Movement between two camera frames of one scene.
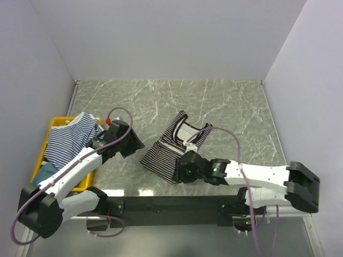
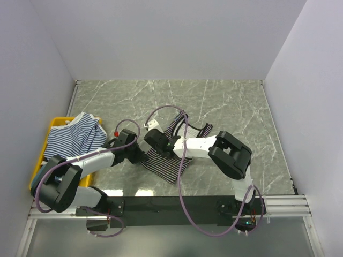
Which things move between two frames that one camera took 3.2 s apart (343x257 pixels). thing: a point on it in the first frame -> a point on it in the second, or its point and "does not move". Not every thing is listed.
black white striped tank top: [161, 159] does not move
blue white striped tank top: [65, 140] does not move
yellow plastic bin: [87, 182] does not move
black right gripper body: [184, 174] -> [160, 151]
